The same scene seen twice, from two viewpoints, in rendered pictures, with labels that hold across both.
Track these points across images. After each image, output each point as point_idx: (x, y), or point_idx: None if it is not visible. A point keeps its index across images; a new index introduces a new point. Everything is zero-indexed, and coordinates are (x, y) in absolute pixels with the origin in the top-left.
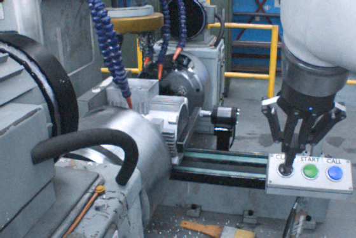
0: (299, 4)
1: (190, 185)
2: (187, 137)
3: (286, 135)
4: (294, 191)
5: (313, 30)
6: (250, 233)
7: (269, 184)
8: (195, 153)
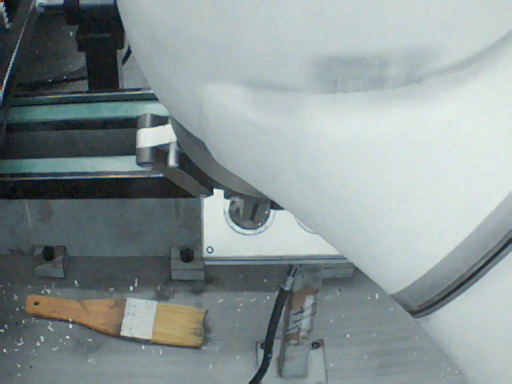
0: (162, 73)
1: (30, 206)
2: (1, 102)
3: (227, 188)
4: (280, 261)
5: (223, 155)
6: (193, 313)
7: (209, 257)
8: (35, 110)
